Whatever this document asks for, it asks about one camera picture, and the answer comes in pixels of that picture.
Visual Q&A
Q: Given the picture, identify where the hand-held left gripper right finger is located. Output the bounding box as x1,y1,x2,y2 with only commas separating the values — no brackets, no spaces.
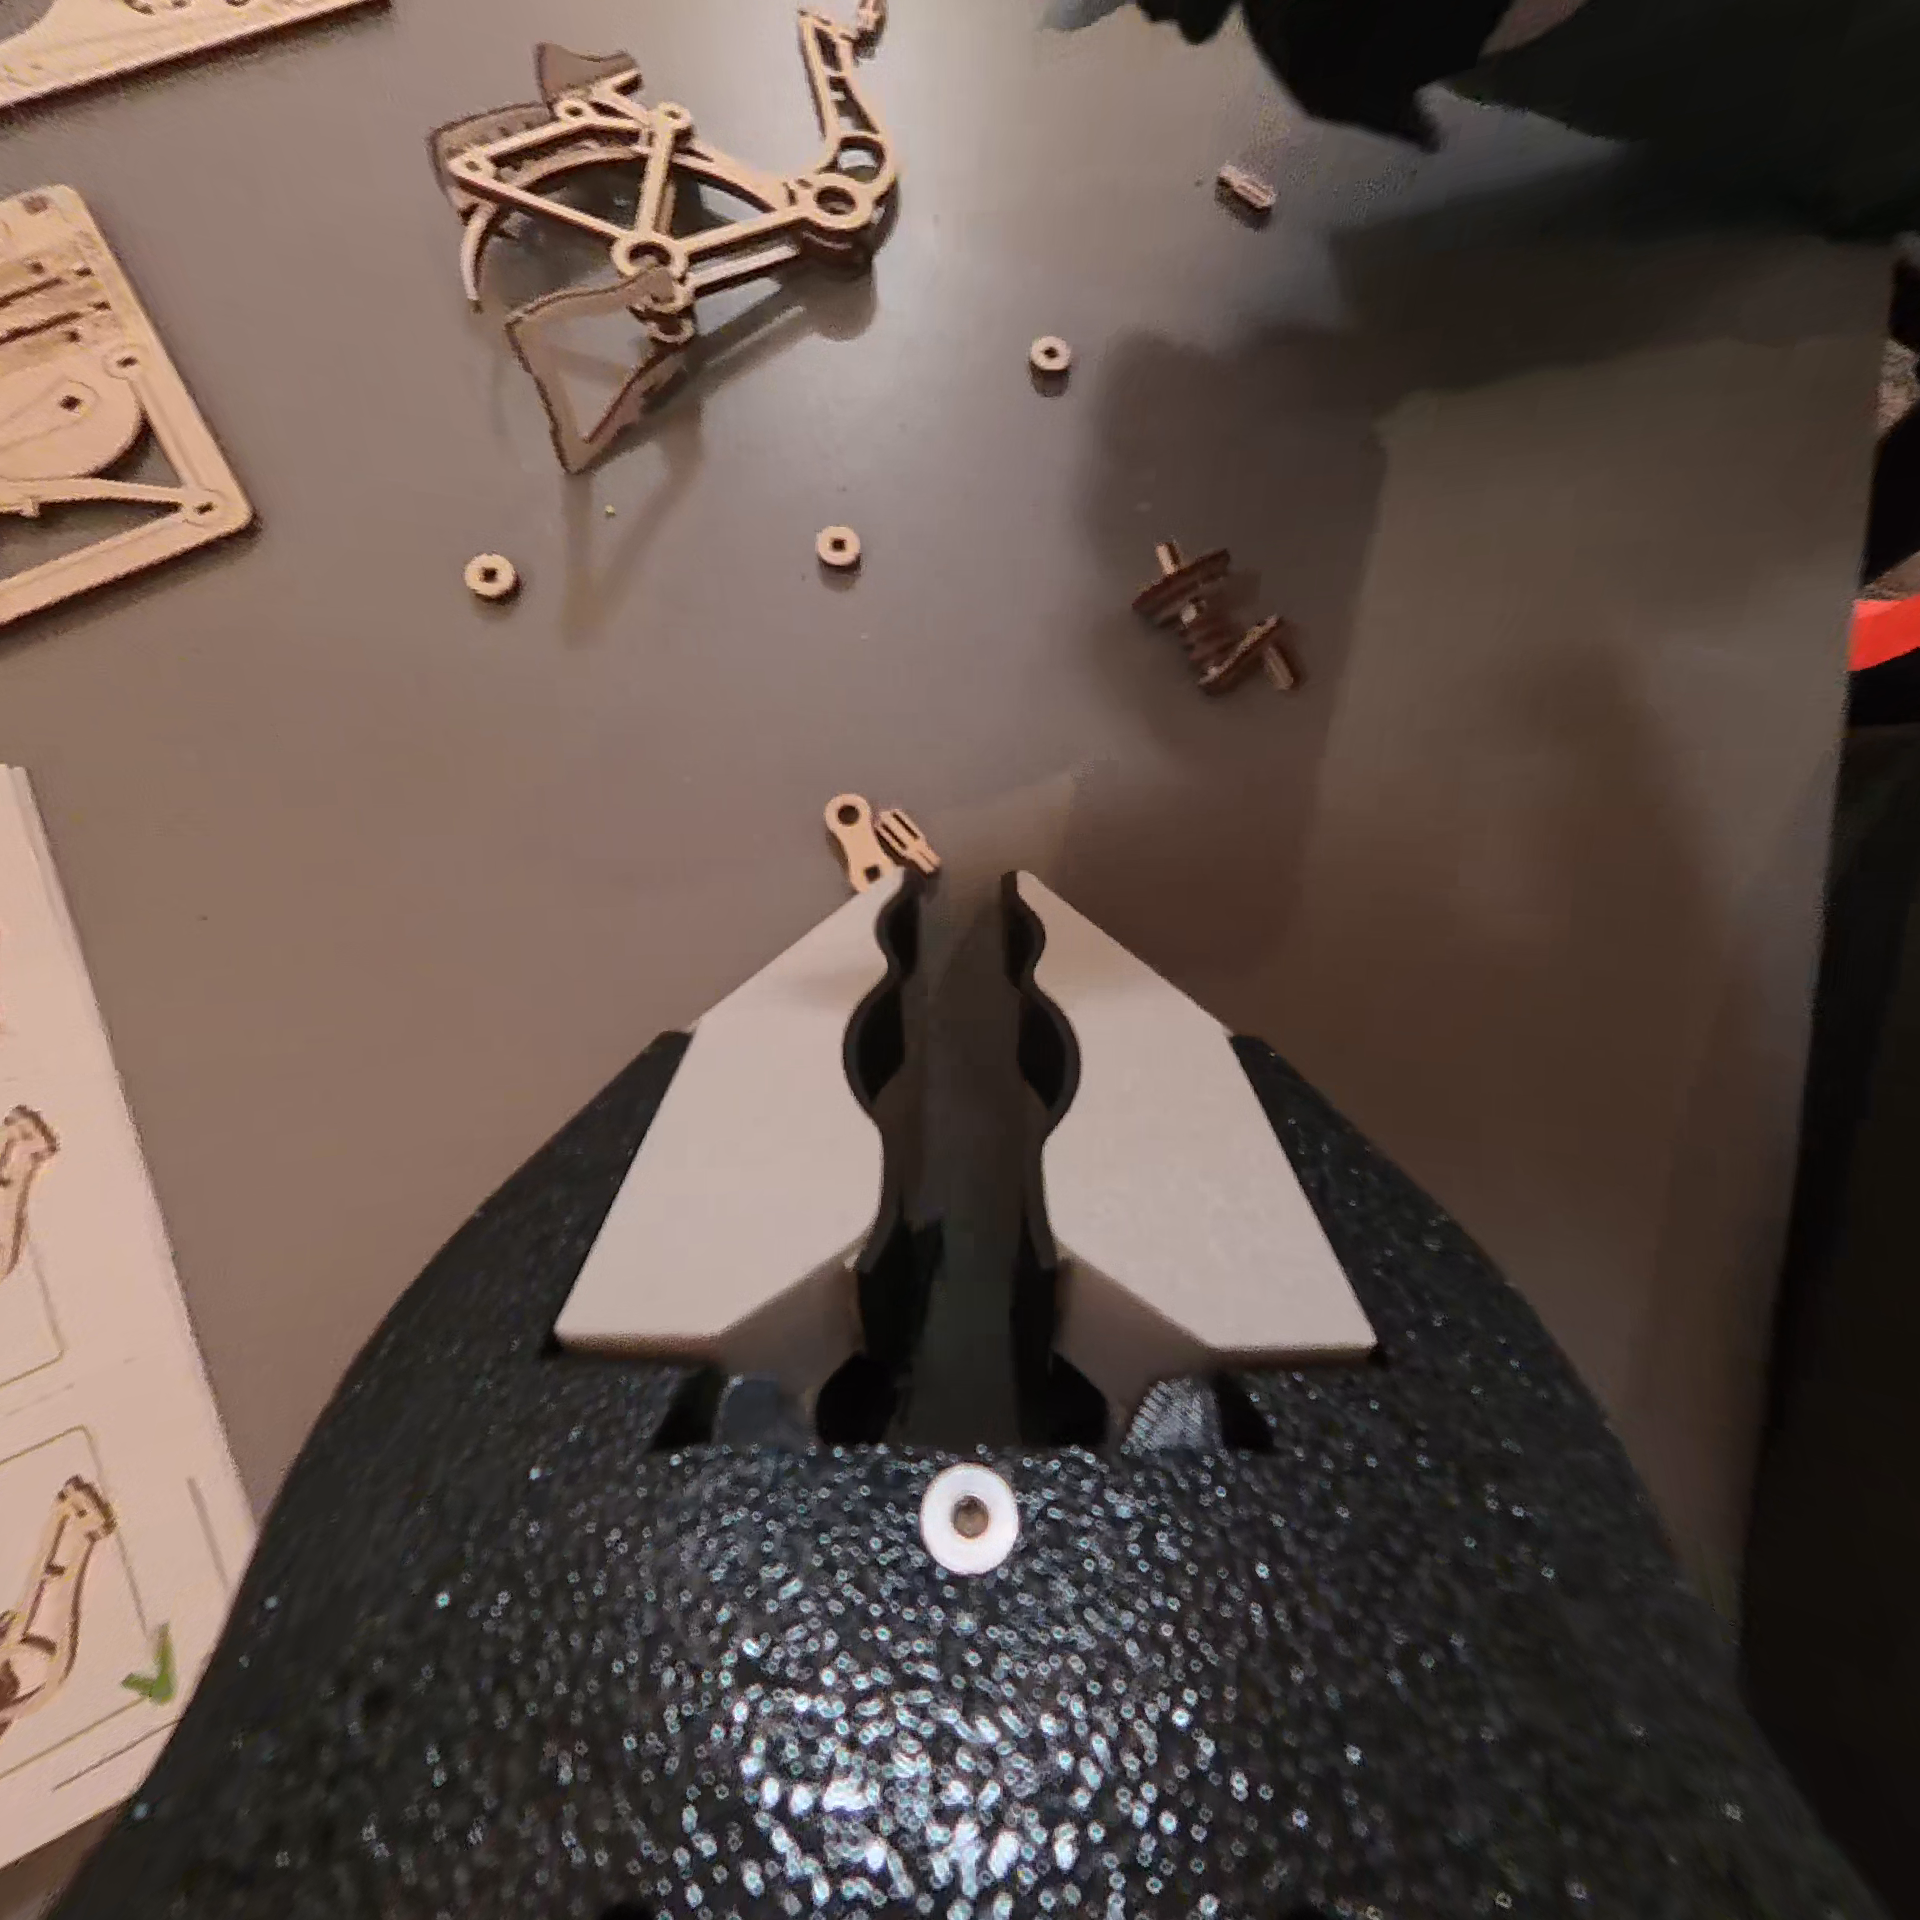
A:
995,870,1376,1443

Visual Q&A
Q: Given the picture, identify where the white instruction booklet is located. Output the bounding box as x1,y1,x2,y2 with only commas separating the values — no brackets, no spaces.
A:
0,764,261,1824

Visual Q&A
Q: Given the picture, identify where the small wooden link piece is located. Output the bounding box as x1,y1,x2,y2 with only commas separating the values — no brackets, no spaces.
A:
822,791,903,894

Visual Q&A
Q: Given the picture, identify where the wooden parts sheet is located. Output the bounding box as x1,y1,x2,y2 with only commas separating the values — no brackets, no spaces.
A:
0,0,375,110
0,184,257,627

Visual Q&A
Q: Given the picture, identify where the partly assembled wooden model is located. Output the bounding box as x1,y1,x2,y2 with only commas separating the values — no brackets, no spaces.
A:
431,0,903,473

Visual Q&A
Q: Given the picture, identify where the wooden axle with discs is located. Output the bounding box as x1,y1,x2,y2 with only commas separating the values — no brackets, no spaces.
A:
1130,540,1302,700

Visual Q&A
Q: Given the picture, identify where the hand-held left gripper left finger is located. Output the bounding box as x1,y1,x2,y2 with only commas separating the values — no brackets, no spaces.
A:
556,870,927,1409

